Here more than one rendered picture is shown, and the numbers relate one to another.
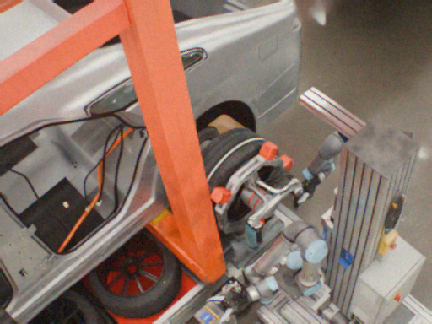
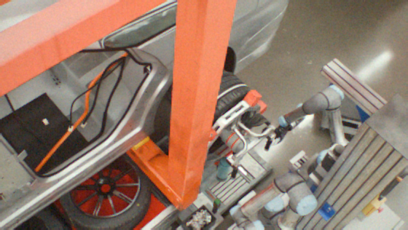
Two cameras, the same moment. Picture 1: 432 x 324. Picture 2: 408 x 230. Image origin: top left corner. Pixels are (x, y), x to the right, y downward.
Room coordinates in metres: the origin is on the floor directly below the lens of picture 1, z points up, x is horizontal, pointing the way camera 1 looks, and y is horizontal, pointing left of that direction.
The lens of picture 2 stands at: (0.37, 0.48, 3.71)
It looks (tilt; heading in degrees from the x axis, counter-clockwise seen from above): 57 degrees down; 346
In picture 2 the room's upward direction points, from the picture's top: 9 degrees clockwise
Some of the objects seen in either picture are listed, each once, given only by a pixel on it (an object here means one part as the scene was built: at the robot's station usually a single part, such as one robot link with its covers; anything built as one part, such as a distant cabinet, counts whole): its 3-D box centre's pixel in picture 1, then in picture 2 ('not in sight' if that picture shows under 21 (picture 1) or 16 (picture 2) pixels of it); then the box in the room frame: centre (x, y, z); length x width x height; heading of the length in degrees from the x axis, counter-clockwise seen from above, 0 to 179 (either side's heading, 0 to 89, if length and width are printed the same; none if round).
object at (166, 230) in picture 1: (171, 228); (151, 154); (1.94, 0.40, 0.69); 0.52 x 0.17 x 0.35; 36
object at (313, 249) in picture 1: (310, 264); (292, 212); (1.26, -0.36, 1.19); 0.15 x 0.12 x 0.55; 20
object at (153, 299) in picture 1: (133, 272); (106, 191); (1.82, 0.75, 0.39); 0.66 x 0.66 x 0.24
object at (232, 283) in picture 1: (229, 294); (198, 223); (1.48, 0.10, 0.51); 0.20 x 0.14 x 0.13; 125
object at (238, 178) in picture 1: (251, 194); (229, 132); (1.99, -0.14, 0.85); 0.54 x 0.07 x 0.54; 126
